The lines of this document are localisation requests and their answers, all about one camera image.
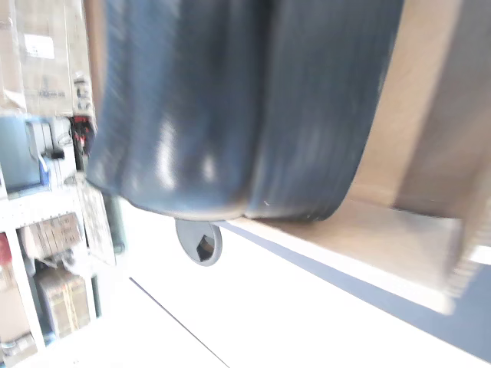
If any white metal storage shelf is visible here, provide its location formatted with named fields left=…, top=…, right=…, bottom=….
left=0, top=114, right=116, bottom=361

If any open cardboard box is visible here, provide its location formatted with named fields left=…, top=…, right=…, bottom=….
left=226, top=0, right=491, bottom=317

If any taped cardboard carton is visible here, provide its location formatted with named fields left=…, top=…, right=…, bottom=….
left=36, top=268, right=91, bottom=339

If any large labelled cardboard carton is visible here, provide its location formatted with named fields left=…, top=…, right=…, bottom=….
left=0, top=0, right=95, bottom=118

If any black leather dress shoe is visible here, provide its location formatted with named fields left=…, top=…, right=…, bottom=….
left=84, top=0, right=406, bottom=223

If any round black desk grommet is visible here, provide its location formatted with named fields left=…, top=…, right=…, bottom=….
left=174, top=217, right=223, bottom=268

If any row of small cartons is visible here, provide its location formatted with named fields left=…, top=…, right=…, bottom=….
left=18, top=213, right=84, bottom=258

